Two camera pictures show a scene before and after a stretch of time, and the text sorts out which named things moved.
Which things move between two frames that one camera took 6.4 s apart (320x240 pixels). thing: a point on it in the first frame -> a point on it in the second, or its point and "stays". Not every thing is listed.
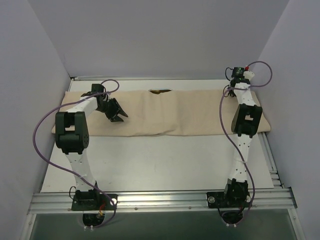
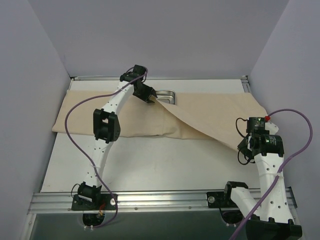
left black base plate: (93, 202) stays
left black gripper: (112, 109) -> (147, 95)
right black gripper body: (233, 83) -> (243, 146)
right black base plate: (228, 200) stays
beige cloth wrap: (160, 112) stays
